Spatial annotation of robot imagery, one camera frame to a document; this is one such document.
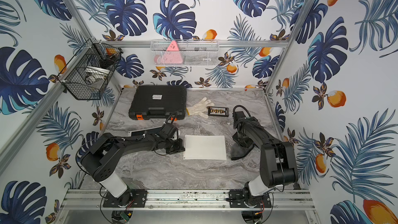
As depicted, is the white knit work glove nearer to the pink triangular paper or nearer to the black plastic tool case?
the black plastic tool case

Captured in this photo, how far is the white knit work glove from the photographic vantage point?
109 centimetres

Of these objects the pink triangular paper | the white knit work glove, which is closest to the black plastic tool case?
the white knit work glove

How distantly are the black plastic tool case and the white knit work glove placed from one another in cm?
5

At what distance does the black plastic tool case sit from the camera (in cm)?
102
